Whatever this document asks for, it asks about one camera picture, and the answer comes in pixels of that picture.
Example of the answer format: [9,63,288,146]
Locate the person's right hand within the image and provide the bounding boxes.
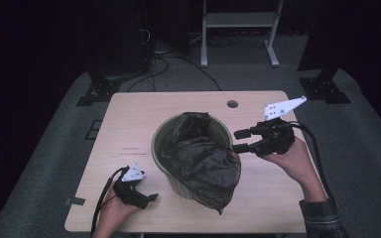
[260,139,326,203]

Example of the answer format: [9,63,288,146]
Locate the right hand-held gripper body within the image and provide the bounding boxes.
[249,95,308,158]

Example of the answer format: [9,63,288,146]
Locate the white metal stand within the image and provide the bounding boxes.
[200,0,285,68]

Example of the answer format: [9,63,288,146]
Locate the grey tape strip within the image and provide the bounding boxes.
[63,196,86,206]

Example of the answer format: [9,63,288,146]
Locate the right hand-held gripper black cable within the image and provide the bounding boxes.
[289,121,340,207]

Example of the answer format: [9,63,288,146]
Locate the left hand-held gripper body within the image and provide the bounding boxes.
[113,163,150,209]

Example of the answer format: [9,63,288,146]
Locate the left hand-held gripper black cable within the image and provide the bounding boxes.
[90,166,130,237]

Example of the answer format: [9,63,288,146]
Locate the black floor cables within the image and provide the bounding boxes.
[127,54,222,93]

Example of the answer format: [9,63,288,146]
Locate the person's left hand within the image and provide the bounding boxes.
[93,182,140,232]

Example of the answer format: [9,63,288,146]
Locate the black plastic trash bag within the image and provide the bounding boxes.
[161,111,242,216]

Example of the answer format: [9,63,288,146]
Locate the black stand base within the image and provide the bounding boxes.
[297,0,351,105]
[75,62,140,107]

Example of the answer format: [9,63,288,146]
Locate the green round trash bin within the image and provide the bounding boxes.
[150,112,234,201]

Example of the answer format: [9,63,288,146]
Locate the hand-held gripper black cable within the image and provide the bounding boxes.
[90,166,130,237]
[289,121,340,207]

